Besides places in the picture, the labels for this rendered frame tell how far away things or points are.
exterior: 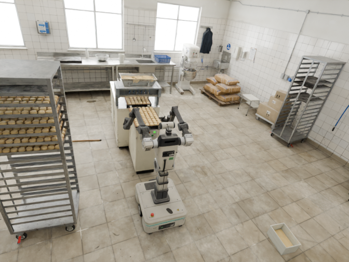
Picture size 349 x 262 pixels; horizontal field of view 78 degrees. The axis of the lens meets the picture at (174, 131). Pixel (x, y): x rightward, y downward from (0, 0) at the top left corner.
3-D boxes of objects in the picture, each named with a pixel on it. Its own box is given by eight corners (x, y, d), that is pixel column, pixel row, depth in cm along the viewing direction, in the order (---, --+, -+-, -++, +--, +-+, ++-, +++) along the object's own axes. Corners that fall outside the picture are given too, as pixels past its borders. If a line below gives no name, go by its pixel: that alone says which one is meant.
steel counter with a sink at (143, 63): (43, 101, 511) (31, 47, 448) (44, 90, 563) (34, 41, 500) (172, 93, 653) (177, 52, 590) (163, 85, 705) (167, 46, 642)
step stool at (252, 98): (259, 115, 593) (265, 100, 570) (245, 116, 580) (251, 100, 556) (250, 108, 629) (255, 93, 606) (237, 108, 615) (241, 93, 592)
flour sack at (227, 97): (222, 102, 610) (223, 97, 602) (213, 96, 640) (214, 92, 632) (240, 100, 644) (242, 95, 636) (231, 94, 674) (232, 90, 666)
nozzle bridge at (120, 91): (114, 100, 368) (113, 80, 351) (155, 99, 392) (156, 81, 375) (116, 108, 342) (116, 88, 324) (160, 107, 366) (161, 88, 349)
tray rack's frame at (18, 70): (80, 195, 289) (59, 60, 197) (77, 229, 248) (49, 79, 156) (25, 202, 269) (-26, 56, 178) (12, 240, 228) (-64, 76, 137)
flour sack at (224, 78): (212, 78, 653) (213, 73, 645) (222, 77, 674) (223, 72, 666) (228, 87, 603) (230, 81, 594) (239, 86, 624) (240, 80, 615)
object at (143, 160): (128, 149, 392) (128, 104, 346) (146, 147, 404) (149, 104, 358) (134, 175, 337) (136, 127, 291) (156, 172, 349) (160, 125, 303)
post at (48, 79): (77, 221, 247) (51, 77, 160) (77, 223, 245) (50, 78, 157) (74, 222, 246) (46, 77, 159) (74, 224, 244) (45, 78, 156)
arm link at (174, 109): (170, 104, 268) (177, 103, 271) (169, 113, 278) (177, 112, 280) (180, 127, 237) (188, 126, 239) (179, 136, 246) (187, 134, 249)
